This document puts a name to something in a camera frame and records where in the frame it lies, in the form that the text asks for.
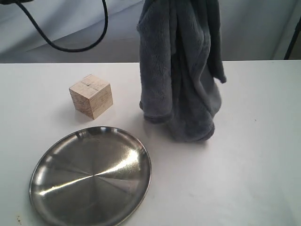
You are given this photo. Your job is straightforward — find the grey fluffy towel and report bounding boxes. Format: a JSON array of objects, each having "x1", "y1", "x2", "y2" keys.
[{"x1": 137, "y1": 0, "x2": 227, "y2": 142}]

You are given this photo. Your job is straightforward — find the wooden cube block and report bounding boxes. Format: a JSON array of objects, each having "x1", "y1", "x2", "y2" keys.
[{"x1": 69, "y1": 74, "x2": 113, "y2": 120}]

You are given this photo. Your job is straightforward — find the round stainless steel plate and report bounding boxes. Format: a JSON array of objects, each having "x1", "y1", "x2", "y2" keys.
[{"x1": 29, "y1": 126, "x2": 152, "y2": 226}]

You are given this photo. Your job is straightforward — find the grey backdrop cloth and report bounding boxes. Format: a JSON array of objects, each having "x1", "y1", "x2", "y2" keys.
[{"x1": 0, "y1": 0, "x2": 301, "y2": 63}]

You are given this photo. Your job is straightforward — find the black stand pole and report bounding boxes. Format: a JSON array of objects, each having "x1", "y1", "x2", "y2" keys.
[{"x1": 284, "y1": 15, "x2": 301, "y2": 60}]

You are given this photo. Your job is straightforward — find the black cable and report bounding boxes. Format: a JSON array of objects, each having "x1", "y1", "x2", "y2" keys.
[{"x1": 0, "y1": 0, "x2": 109, "y2": 52}]

